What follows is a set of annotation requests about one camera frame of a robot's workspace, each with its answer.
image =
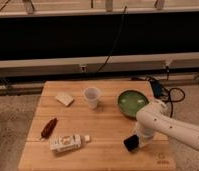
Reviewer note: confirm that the white plastic bottle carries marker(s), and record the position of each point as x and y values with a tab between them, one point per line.
69	143

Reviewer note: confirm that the metal rail frame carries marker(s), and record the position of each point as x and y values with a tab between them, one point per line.
77	65

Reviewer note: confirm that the black rectangular eraser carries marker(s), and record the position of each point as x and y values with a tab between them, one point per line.
131	143

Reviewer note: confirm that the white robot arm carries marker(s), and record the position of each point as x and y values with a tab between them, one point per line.
151	118

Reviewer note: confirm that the white ceramic cup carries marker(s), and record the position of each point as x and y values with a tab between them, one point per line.
92	95

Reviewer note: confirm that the brown wrapped snack bar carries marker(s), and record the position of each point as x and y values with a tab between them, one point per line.
48	129

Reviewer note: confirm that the green bowl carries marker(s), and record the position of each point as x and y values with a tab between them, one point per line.
130	102

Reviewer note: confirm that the wooden board table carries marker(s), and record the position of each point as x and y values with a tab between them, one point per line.
105	124

